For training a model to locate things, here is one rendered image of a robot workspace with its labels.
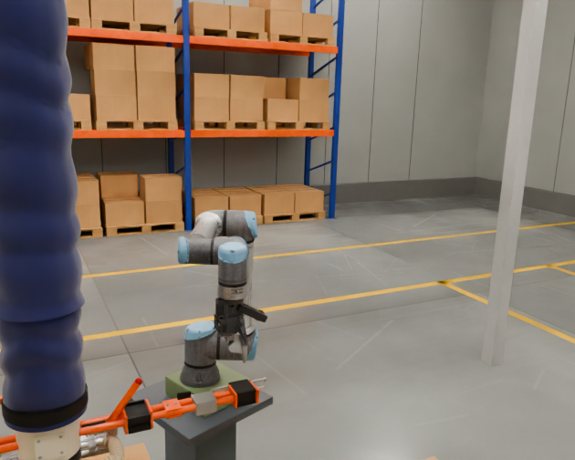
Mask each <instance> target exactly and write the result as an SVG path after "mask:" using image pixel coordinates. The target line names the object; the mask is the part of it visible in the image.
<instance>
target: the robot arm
mask: <svg viewBox="0 0 575 460"><path fill-rule="evenodd" d="M217 236H228V237H227V238H215V237H217ZM255 238H257V221H256V214H255V213H254V212H251V211H246V210H245V211H236V210H211V211H206V212H203V213H201V214H199V215H198V216H197V218H196V220H195V222H194V229H193V231H192V232H191V233H190V234H189V236H188V237H186V236H180V237H179V238H178V247H177V259H178V262H179V263H180V264H185V265H186V264H197V265H218V297H219V298H215V314H214V322H212V321H208V320H204V321H197V322H194V323H192V324H190V325H189V326H188V327H187V328H186V330H185V336H184V365H183V369H182V371H181V374H180V381H181V383H182V384H184V385H186V386H188V387H193V388H205V387H210V386H213V385H215V384H217V383H218V382H219V381H220V372H219V370H218V368H217V365H216V360H221V361H243V363H246V361H252V360H253V359H254V358H255V357H256V347H257V338H258V329H255V326H254V324H253V323H252V322H251V318H254V319H255V320H257V321H262V322H266V320H267V315H266V314H265V312H264V311H263V310H261V309H256V308H253V307H251V299H252V276H253V253H254V241H255Z"/></svg>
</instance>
